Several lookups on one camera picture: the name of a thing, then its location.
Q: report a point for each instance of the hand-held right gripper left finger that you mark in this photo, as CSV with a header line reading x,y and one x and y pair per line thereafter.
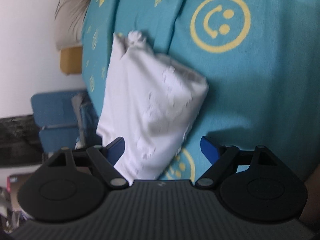
x,y
116,150

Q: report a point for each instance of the dark window with grille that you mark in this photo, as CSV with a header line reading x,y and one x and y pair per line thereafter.
x,y
20,140

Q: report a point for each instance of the grey pillow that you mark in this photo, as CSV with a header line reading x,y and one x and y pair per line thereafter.
x,y
70,17

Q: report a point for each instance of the teal smiley bed sheet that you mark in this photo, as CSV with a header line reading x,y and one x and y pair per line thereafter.
x,y
262,92

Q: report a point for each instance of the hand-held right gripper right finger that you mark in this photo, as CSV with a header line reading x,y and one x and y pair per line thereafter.
x,y
208,150

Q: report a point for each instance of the white t-shirt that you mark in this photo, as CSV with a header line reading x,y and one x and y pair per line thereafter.
x,y
140,100

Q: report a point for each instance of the blue covered chair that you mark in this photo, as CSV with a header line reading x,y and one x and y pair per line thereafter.
x,y
55,107
60,138

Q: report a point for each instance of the grey cloth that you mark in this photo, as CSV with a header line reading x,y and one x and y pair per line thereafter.
x,y
78,102

